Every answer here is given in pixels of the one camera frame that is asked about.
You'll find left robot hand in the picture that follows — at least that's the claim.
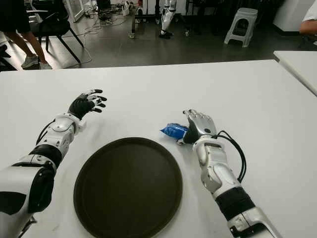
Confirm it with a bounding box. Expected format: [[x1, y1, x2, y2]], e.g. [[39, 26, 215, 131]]
[[68, 88, 107, 120]]

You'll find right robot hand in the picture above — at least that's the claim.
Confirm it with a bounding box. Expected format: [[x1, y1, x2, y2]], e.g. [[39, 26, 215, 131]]
[[176, 108, 218, 146]]

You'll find blue Oreo packet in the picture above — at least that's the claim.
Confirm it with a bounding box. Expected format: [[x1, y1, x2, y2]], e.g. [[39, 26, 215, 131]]
[[158, 122, 190, 142]]

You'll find black chair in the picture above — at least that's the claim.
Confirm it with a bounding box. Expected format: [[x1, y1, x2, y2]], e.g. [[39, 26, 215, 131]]
[[26, 0, 84, 63]]

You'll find round dark brown tray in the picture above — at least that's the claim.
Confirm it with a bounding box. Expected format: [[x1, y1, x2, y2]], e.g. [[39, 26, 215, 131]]
[[73, 137, 183, 238]]

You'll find white framed glass panel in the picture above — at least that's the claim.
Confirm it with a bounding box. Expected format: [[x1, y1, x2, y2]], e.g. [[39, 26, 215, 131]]
[[64, 0, 86, 23]]

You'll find standing person in black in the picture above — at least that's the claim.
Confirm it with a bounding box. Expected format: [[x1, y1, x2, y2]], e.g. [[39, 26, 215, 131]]
[[0, 0, 53, 70]]

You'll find neighbouring white table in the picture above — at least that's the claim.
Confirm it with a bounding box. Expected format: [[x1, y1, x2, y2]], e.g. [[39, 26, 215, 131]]
[[273, 50, 317, 97]]

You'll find white humanoid robot leg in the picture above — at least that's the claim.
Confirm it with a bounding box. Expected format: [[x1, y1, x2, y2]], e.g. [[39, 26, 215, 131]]
[[158, 0, 178, 39]]

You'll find white plastic stool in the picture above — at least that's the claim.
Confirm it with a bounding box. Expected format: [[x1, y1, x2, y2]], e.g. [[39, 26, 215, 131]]
[[224, 7, 258, 48]]

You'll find white cabinet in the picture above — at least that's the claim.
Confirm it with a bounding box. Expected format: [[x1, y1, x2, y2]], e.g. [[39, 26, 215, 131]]
[[273, 0, 314, 32]]

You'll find seated person in white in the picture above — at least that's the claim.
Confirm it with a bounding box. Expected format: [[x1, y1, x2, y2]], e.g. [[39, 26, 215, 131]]
[[299, 3, 317, 35]]

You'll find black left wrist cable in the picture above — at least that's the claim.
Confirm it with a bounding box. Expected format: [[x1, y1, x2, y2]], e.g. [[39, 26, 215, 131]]
[[36, 118, 56, 146]]

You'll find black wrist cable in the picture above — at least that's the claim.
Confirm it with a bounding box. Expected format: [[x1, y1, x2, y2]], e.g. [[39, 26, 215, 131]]
[[215, 130, 247, 183], [36, 118, 56, 146]]

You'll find white floor cable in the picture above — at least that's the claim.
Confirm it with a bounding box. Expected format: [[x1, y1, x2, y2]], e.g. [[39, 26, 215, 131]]
[[79, 14, 129, 63]]

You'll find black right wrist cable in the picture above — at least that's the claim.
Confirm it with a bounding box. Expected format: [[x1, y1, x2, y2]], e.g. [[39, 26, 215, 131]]
[[215, 130, 247, 183]]

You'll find black metal rack frame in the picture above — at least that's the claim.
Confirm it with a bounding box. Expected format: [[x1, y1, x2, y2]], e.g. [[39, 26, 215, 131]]
[[128, 0, 191, 39]]

